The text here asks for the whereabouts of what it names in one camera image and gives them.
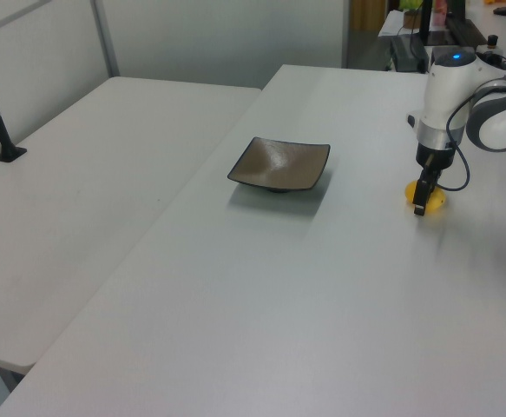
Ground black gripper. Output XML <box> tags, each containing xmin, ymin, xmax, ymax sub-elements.
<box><xmin>411</xmin><ymin>142</ymin><xmax>456</xmax><ymax>217</ymax></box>

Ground yellow lemon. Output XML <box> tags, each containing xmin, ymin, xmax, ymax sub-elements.
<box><xmin>404</xmin><ymin>181</ymin><xmax>448</xmax><ymax>217</ymax></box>

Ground square brown ceramic plate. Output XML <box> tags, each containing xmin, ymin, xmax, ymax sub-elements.
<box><xmin>227</xmin><ymin>136</ymin><xmax>332</xmax><ymax>195</ymax></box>

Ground black power brick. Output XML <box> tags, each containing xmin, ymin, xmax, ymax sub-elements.
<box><xmin>390</xmin><ymin>36</ymin><xmax>428</xmax><ymax>73</ymax></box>

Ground white paper sheets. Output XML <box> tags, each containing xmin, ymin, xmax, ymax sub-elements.
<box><xmin>377</xmin><ymin>9</ymin><xmax>405</xmax><ymax>39</ymax></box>

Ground small potted plant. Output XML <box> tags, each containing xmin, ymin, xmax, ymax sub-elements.
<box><xmin>398</xmin><ymin>0</ymin><xmax>424</xmax><ymax>30</ymax></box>

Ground pink bottle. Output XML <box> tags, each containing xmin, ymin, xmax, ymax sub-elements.
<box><xmin>433</xmin><ymin>0</ymin><xmax>450</xmax><ymax>28</ymax></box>

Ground brown wooden door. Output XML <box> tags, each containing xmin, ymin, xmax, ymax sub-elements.
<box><xmin>350</xmin><ymin>0</ymin><xmax>387</xmax><ymax>32</ymax></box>

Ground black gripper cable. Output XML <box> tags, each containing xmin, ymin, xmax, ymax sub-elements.
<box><xmin>446</xmin><ymin>77</ymin><xmax>506</xmax><ymax>193</ymax></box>

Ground black rail beam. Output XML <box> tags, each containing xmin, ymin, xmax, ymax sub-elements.
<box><xmin>445</xmin><ymin>17</ymin><xmax>489</xmax><ymax>47</ymax></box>

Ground black upright frame post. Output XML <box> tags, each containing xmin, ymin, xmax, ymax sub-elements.
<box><xmin>417</xmin><ymin>0</ymin><xmax>433</xmax><ymax>46</ymax></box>

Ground aluminium partition post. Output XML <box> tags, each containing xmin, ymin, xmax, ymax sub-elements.
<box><xmin>89</xmin><ymin>0</ymin><xmax>121</xmax><ymax>80</ymax></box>

